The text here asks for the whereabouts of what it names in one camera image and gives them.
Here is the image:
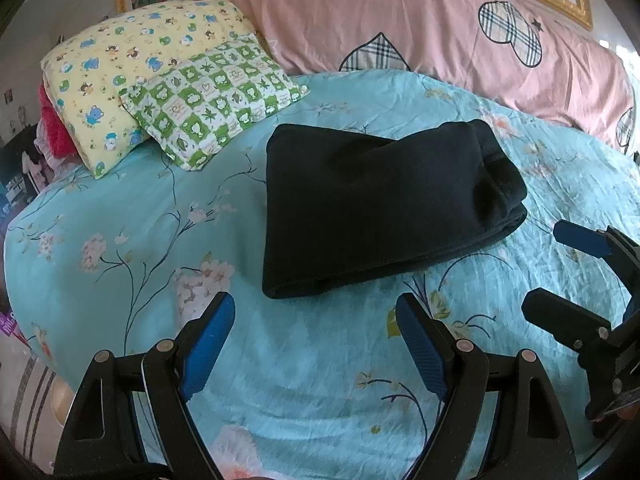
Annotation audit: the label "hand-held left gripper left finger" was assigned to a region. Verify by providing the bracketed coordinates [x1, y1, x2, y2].
[52, 291, 236, 480]

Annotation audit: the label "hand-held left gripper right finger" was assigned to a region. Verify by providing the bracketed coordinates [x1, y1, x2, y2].
[394, 292, 578, 480]

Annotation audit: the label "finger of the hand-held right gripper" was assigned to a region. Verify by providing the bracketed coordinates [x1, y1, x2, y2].
[552, 219, 640, 273]
[521, 287, 613, 357]

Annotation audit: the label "black pants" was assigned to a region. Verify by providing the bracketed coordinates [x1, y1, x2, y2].
[261, 119, 529, 302]

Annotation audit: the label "teal floral bed sheet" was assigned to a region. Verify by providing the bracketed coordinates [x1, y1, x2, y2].
[2, 70, 640, 480]

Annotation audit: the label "striped floor mat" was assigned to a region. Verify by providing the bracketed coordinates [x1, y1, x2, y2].
[7, 352, 68, 463]

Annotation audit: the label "purple box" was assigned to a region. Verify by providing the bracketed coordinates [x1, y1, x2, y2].
[0, 309, 22, 347]

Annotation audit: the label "green checkered pillow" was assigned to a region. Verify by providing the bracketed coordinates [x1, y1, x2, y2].
[119, 35, 310, 172]

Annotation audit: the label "red fluffy cloth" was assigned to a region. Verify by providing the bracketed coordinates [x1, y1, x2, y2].
[36, 81, 84, 162]

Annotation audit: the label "pink heart print headboard cover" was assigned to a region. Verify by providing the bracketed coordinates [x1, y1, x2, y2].
[220, 0, 640, 154]

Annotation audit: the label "yellow animal print pillow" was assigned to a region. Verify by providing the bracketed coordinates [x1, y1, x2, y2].
[41, 0, 258, 180]

